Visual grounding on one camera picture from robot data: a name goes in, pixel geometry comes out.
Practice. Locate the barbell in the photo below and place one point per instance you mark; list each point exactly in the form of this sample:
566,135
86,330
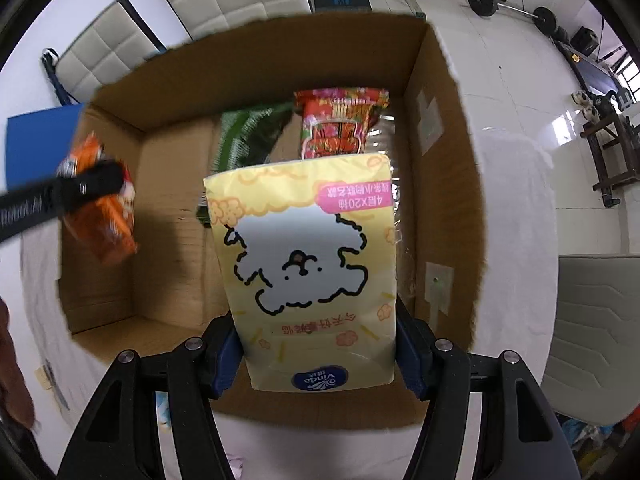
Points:
512,6

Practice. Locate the yellow tissue pack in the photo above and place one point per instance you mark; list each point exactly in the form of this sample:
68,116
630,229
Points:
305,270

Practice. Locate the red floral snack packet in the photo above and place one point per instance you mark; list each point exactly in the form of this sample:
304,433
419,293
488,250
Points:
335,125

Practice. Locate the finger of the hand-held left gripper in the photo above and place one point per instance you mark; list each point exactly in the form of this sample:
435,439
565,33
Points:
70,191

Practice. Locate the cardboard box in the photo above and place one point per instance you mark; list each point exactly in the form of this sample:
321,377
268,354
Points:
280,170

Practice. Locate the blue folder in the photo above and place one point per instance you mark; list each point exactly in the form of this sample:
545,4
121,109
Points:
40,147

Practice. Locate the dark wooden stool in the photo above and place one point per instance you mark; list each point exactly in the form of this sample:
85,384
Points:
612,155

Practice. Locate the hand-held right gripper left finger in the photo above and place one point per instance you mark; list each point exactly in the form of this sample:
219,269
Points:
226,360

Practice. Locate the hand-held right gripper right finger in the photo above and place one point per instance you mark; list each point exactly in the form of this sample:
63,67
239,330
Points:
411,355

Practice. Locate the orange snack packet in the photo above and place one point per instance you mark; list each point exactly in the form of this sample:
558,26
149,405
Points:
102,200

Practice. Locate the clear plastic packet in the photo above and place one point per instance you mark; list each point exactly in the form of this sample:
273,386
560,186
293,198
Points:
395,190

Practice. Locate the grey padded chair right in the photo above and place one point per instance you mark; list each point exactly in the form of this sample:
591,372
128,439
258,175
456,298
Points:
592,340

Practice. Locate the green snack packet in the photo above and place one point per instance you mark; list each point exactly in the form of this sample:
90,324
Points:
245,142

